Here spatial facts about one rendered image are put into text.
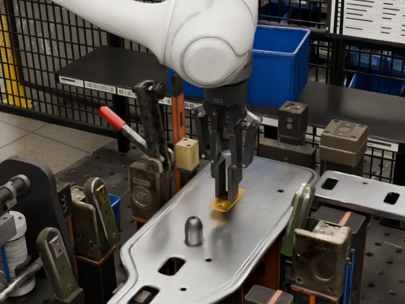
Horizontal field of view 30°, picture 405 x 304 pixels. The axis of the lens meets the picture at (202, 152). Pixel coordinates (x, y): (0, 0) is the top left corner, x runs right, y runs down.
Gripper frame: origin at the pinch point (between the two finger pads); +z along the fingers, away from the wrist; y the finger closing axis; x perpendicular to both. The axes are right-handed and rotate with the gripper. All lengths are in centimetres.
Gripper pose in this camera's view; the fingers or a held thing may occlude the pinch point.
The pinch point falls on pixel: (226, 180)
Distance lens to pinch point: 137.2
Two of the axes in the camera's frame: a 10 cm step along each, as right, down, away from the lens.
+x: 4.7, -4.3, 7.7
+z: 0.2, 8.8, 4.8
